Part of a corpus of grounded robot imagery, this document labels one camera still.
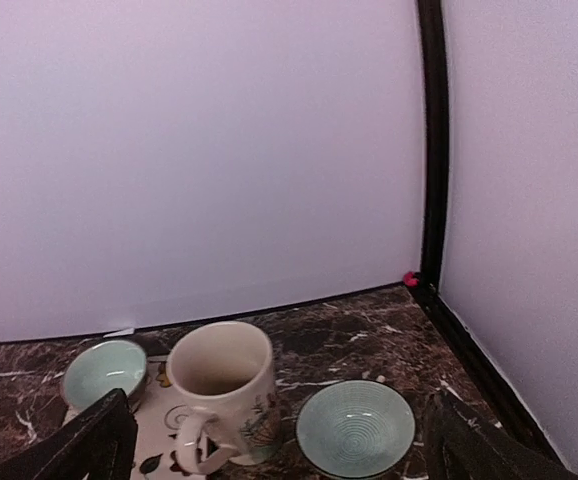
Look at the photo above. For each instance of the plain teal ceramic bowl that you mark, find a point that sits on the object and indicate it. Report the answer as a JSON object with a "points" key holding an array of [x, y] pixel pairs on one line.
{"points": [[112, 364]]}

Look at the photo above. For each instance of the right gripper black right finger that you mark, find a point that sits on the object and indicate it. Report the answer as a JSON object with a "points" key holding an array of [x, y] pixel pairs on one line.
{"points": [[460, 444]]}

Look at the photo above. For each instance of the teal ribbed small bowl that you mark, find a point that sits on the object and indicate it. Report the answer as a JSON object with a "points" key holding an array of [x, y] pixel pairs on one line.
{"points": [[355, 429]]}

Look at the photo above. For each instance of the small red clip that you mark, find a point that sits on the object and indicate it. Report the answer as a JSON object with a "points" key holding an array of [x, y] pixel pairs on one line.
{"points": [[410, 279]]}

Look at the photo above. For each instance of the cream floral ceramic mug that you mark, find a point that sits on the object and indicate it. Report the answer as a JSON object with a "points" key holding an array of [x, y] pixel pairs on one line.
{"points": [[224, 373]]}

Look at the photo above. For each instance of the floral square ceramic plate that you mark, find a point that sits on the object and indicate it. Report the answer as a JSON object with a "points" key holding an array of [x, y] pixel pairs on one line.
{"points": [[159, 416]]}

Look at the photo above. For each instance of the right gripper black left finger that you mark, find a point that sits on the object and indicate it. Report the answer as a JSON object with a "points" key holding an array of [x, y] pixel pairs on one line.
{"points": [[99, 443]]}

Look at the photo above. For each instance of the black right corner post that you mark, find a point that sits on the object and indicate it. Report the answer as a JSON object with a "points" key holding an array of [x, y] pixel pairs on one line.
{"points": [[514, 417]]}

